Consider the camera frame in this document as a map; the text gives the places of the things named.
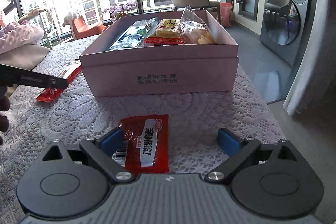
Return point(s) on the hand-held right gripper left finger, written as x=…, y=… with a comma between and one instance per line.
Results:
x=111, y=141

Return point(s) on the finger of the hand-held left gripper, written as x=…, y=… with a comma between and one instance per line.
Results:
x=34, y=78

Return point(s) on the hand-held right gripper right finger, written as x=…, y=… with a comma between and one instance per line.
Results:
x=228, y=140

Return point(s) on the pink cardboard box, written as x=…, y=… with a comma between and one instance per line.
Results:
x=162, y=66

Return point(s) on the blue white snack packet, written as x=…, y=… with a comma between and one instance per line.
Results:
x=131, y=36

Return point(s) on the clear bread packet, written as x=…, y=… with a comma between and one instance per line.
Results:
x=194, y=31

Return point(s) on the red yellow snack packet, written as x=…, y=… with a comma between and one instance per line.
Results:
x=165, y=29

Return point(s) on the person's left hand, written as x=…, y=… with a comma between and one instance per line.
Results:
x=4, y=103

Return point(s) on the beige cushion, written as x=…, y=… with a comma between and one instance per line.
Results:
x=23, y=57

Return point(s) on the white lace tablecloth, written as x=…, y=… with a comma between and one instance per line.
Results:
x=197, y=113

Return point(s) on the pink fluffy blanket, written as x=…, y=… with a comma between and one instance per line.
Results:
x=18, y=35

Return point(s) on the small balcony table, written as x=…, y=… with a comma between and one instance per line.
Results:
x=31, y=11

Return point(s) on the orange stool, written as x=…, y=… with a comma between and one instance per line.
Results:
x=84, y=28

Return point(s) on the white plush toy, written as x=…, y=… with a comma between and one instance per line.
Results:
x=71, y=16

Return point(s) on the potted purple orchid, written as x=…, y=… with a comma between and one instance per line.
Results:
x=119, y=10

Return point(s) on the red bin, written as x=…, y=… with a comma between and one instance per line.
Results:
x=225, y=14

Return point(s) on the grey washing machine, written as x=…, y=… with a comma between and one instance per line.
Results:
x=282, y=22

